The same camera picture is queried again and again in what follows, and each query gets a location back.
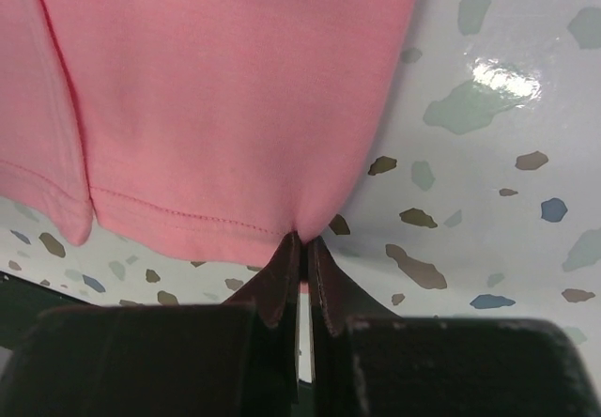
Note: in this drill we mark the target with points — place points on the pink t shirt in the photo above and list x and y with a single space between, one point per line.
203 129

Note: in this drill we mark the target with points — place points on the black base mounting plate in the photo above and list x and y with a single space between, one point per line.
28 295

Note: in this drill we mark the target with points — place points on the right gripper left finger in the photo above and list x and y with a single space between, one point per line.
236 358

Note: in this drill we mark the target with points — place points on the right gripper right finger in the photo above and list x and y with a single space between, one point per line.
368 361

